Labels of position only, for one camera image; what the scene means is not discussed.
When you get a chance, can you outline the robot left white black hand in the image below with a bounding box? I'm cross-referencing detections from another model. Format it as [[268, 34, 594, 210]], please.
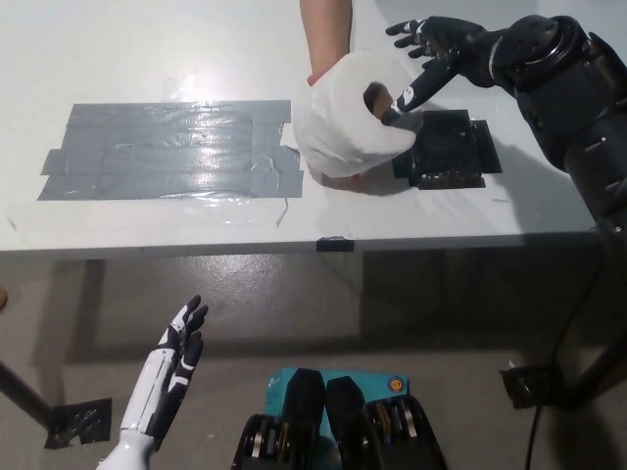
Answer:
[[120, 295, 210, 451]]

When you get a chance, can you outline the person's bare hand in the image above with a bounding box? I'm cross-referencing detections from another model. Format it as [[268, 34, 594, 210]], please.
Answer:
[[306, 68, 367, 186]]

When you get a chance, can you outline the robot right black hand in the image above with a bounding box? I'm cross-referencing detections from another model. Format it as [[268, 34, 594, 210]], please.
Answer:
[[384, 16, 495, 132]]

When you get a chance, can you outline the white toilet paper roll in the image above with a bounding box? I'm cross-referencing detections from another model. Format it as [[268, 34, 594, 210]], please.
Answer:
[[292, 52, 417, 178]]

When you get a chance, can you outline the robot torso black teal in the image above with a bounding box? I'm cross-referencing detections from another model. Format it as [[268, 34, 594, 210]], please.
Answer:
[[234, 366, 447, 470]]

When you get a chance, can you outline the black floor tape piece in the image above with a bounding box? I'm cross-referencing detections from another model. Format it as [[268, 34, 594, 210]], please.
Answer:
[[499, 364, 564, 410], [43, 397, 113, 450]]

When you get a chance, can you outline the black tape patch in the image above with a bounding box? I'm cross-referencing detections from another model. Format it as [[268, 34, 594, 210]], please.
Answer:
[[391, 110, 503, 191]]

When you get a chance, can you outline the black diagonal table leg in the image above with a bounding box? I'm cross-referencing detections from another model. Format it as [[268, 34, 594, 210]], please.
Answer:
[[0, 361, 53, 417]]

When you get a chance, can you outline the small black tape strip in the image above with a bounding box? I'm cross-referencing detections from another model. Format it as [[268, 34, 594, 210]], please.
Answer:
[[315, 235, 355, 254]]

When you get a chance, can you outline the black curved table leg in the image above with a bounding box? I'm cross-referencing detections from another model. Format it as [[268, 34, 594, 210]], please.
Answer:
[[553, 371, 627, 408]]

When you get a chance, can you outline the grey duct tape patch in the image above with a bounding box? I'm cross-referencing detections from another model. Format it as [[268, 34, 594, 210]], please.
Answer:
[[36, 100, 306, 201]]

